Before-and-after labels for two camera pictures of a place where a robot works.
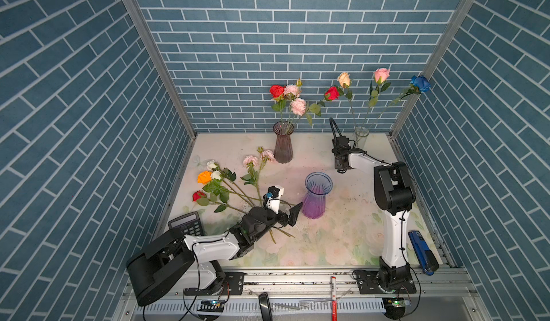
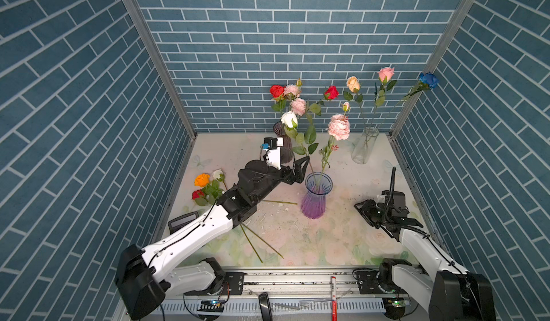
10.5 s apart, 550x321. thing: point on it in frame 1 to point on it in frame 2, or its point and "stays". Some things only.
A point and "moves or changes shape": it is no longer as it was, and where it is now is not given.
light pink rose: [380, 77] moves or changes shape
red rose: [329, 94] stays
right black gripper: [335, 160] to [365, 209]
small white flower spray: [222, 183] to [306, 140]
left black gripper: [290, 219] to [287, 178]
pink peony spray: [298, 106] stays
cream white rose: [344, 80] moves or changes shape
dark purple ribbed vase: [283, 150] stays
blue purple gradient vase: [317, 185] stays
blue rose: [418, 84] moves or changes shape
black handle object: [265, 307] stays
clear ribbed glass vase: [361, 133] moves or changes shape
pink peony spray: [255, 163] moves or changes shape
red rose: [276, 91] stays
